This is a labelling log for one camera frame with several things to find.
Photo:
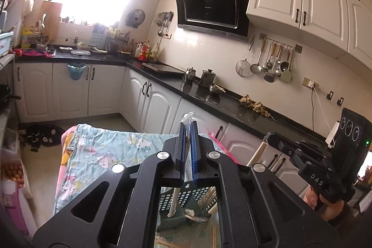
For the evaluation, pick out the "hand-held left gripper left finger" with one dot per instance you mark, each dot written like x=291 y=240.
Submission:
x=182 y=158

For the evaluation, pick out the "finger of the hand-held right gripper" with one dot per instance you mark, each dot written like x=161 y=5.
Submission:
x=279 y=143

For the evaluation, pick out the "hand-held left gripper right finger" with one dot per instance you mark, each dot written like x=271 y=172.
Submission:
x=195 y=160

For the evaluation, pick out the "plastic-wrapped chopstick pair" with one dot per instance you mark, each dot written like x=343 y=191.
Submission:
x=258 y=150
x=188 y=149

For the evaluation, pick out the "green plastic utensil basket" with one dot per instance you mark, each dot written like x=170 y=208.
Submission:
x=174 y=201

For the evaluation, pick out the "bunch of wooden chopsticks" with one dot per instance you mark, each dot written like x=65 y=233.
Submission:
x=214 y=235

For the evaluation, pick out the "person's right hand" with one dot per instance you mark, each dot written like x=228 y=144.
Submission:
x=311 y=198

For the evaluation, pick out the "ginger roots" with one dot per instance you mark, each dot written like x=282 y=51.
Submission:
x=257 y=105

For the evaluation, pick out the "black countertop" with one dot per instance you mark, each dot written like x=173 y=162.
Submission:
x=232 y=102

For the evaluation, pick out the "large steel ladle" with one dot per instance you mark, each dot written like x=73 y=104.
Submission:
x=269 y=77

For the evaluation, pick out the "green spatula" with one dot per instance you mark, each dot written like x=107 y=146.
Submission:
x=286 y=76

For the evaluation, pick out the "steel bowl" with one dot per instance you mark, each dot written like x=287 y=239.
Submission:
x=216 y=88

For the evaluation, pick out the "small steel teapot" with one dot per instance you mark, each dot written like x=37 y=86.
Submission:
x=190 y=75

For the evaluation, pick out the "dark steel pot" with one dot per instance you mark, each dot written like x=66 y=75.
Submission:
x=207 y=78

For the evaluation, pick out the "induction cooktop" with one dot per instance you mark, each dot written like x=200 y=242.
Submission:
x=162 y=67

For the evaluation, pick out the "group of condiment bottles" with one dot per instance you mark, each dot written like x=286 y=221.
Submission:
x=145 y=52

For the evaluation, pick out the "cartoon patterned tablecloth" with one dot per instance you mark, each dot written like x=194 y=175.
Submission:
x=66 y=149

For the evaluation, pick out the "blue hanging bin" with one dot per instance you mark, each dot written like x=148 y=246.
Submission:
x=76 y=72

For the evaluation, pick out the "hanging small kitchen tools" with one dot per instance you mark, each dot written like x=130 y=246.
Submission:
x=165 y=20

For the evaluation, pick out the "white upper cabinets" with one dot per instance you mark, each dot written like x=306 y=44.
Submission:
x=290 y=4

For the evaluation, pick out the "dark cloth pile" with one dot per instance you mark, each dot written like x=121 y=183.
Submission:
x=40 y=136

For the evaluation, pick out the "pale green organiser rack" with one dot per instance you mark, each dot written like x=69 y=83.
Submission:
x=100 y=36

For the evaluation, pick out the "black range hood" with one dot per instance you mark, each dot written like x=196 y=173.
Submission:
x=212 y=9

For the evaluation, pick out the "white base cabinets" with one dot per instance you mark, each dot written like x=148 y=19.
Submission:
x=35 y=91

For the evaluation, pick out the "pink storage box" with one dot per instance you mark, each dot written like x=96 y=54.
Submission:
x=13 y=213

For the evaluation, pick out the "red cloth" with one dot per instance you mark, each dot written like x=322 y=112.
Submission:
x=32 y=52

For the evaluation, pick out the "black frying pan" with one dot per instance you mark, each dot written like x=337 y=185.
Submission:
x=7 y=94

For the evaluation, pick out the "wooden cutting board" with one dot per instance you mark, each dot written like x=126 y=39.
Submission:
x=49 y=18

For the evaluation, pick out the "blue plastic box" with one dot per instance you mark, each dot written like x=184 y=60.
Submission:
x=5 y=43

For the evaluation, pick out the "wall socket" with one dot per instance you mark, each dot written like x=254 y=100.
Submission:
x=309 y=83

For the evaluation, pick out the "wall utensil rail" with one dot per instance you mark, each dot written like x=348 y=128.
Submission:
x=280 y=43

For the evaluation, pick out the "small wall fan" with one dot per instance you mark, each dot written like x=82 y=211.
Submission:
x=135 y=18

